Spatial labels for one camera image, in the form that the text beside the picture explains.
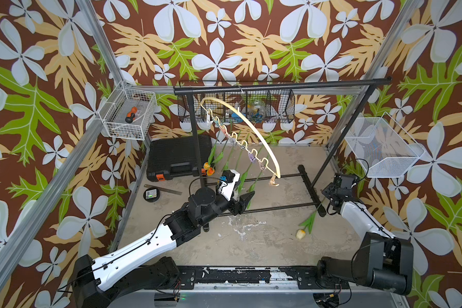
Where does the orange tulip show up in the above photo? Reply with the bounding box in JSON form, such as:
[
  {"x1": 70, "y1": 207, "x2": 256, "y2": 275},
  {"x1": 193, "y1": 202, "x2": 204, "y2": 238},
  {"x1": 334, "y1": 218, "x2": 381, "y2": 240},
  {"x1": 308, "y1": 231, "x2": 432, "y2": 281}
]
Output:
[{"x1": 204, "y1": 140, "x2": 228, "y2": 176}]

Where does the cream clip hanger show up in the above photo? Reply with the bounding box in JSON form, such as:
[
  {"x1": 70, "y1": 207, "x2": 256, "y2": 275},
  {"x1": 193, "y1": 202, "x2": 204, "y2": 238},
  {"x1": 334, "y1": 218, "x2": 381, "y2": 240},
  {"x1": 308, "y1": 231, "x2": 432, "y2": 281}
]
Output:
[{"x1": 200, "y1": 97, "x2": 282, "y2": 187}]

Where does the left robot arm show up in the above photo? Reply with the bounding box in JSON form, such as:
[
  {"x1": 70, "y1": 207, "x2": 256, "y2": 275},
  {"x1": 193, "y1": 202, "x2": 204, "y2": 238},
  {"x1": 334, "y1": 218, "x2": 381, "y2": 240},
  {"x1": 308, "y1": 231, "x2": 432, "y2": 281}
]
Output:
[{"x1": 71, "y1": 187, "x2": 254, "y2": 307}]

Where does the black plastic tool case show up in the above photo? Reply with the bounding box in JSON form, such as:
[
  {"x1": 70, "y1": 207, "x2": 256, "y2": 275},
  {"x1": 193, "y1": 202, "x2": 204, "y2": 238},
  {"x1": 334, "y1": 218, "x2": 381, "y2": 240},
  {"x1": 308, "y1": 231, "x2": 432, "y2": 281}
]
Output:
[{"x1": 146, "y1": 135, "x2": 213, "y2": 182}]

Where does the round black digital scale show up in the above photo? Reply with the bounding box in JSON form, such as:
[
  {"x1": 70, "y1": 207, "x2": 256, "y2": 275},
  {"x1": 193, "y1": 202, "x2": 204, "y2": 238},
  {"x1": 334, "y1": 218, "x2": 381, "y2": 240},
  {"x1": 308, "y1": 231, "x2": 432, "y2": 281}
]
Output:
[{"x1": 142, "y1": 187, "x2": 160, "y2": 203}]

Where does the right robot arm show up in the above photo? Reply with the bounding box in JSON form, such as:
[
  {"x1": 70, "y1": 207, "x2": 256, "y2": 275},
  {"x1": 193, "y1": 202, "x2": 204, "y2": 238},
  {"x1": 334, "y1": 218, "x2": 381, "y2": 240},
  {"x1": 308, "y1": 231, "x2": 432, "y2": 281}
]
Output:
[{"x1": 318, "y1": 180, "x2": 414, "y2": 295}]

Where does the white wire basket left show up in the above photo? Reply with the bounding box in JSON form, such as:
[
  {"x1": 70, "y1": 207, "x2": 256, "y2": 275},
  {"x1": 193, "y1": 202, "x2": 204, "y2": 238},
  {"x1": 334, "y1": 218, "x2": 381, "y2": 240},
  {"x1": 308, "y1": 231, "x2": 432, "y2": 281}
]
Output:
[{"x1": 100, "y1": 83, "x2": 157, "y2": 141}]

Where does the black wire wall basket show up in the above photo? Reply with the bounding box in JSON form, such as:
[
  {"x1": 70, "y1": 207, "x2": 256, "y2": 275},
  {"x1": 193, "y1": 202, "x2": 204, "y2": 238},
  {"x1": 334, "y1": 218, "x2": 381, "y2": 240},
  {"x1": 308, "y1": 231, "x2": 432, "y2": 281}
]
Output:
[{"x1": 175, "y1": 85, "x2": 296, "y2": 124}]

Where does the clear plastic jar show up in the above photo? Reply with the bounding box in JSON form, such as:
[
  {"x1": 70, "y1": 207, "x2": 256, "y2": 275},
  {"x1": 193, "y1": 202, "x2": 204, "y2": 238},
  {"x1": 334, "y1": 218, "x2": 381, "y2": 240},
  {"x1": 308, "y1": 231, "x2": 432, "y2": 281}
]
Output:
[{"x1": 248, "y1": 100, "x2": 266, "y2": 123}]

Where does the white mesh basket right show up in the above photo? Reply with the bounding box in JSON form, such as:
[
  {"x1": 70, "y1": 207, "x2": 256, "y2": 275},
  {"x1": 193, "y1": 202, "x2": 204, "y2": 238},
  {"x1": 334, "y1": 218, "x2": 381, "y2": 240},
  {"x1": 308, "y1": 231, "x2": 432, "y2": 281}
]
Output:
[{"x1": 345, "y1": 112, "x2": 426, "y2": 178}]

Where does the black metal clothes rack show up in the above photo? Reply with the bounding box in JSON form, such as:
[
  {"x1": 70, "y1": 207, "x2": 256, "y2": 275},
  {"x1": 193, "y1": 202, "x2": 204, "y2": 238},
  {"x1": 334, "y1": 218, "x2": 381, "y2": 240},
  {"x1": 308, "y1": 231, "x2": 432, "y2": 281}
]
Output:
[{"x1": 173, "y1": 76, "x2": 392, "y2": 217}]

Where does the metal ruler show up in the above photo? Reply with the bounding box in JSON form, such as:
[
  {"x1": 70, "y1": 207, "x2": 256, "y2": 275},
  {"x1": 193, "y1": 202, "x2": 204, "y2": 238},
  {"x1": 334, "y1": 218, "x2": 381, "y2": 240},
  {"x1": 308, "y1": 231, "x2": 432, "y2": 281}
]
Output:
[{"x1": 144, "y1": 184, "x2": 182, "y2": 196}]

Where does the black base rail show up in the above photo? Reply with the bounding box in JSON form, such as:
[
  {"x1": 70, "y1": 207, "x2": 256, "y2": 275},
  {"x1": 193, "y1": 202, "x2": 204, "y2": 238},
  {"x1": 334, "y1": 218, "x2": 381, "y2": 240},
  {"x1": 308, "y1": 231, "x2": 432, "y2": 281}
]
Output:
[{"x1": 153, "y1": 266, "x2": 349, "y2": 291}]

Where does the red black screwdriver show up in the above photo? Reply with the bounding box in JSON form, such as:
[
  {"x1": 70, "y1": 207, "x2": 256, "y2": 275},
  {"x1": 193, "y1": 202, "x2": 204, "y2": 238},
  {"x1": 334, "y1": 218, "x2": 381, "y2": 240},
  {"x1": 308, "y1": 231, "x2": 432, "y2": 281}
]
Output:
[{"x1": 125, "y1": 107, "x2": 138, "y2": 124}]

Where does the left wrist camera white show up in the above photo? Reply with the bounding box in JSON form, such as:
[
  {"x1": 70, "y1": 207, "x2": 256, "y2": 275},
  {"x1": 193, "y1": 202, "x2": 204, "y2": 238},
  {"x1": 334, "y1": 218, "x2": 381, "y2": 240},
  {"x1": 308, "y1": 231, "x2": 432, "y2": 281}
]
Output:
[{"x1": 217, "y1": 169, "x2": 240, "y2": 201}]

